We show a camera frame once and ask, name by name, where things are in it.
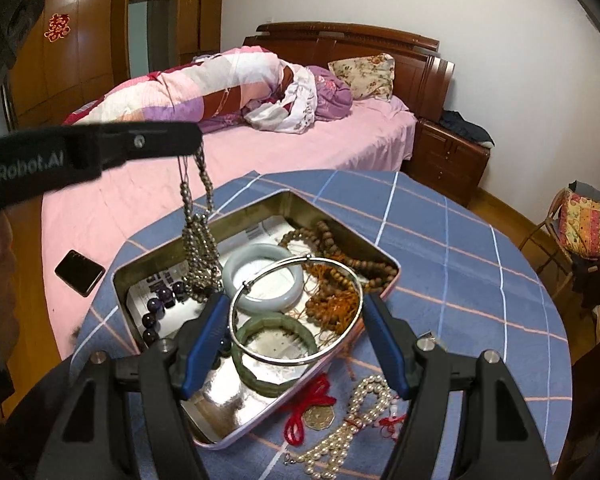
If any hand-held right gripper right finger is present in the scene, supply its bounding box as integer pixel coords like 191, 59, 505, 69
362, 292, 556, 480

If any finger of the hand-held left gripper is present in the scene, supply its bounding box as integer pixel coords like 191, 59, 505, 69
65, 121, 204, 173

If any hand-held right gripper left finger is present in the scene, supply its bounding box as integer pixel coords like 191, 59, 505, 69
37, 290, 231, 480

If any white pearl necklace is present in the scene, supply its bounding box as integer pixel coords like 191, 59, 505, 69
282, 374, 403, 478

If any purple bead bracelet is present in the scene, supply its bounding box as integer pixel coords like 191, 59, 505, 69
141, 280, 188, 347

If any green jade bangle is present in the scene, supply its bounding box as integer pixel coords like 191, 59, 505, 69
232, 312, 320, 398

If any pink tin box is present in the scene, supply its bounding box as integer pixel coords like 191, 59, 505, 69
114, 190, 402, 448

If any thin silver bangle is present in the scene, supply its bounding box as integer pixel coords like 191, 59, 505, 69
228, 255, 366, 366

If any wooden bead necklace orange cord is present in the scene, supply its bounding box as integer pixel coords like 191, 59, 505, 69
279, 220, 398, 348

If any white jade bangle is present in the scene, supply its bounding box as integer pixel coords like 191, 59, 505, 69
221, 242, 306, 313

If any red cord coin charm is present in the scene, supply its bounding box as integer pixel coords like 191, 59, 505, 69
284, 374, 337, 447

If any silver bead necklace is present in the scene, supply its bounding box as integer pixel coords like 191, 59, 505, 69
177, 152, 226, 303

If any pink patchwork quilt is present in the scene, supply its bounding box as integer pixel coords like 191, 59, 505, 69
62, 45, 301, 133

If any blue checked tablecloth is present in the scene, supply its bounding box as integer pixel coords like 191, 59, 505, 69
71, 170, 573, 480

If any black smartphone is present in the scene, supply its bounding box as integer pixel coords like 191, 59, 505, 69
55, 249, 106, 297

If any wooden wardrobe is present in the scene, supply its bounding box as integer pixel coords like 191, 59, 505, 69
0, 0, 226, 126

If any white floral cloth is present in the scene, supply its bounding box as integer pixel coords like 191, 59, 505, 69
245, 62, 321, 136

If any red paper decoration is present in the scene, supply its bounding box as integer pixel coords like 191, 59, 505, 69
44, 12, 67, 43

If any wooden bed pink sheet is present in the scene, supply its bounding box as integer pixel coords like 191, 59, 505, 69
40, 22, 456, 361

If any purple blanket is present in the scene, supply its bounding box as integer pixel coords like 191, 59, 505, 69
305, 64, 355, 121

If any wooden nightstand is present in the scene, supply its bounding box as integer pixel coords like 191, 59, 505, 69
412, 117, 492, 207

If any wooden chair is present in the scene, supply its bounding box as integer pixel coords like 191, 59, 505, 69
517, 187, 600, 311

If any dark wooden desk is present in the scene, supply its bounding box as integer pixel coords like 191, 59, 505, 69
570, 335, 600, 480

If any dark garment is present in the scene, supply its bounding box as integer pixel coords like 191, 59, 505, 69
571, 252, 600, 310

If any floral pillow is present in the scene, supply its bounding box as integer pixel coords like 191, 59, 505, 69
327, 53, 396, 101

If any colourful patchwork cushion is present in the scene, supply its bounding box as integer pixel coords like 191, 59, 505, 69
557, 191, 600, 260

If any dark clothing pile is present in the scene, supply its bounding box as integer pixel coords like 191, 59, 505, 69
439, 109, 495, 148

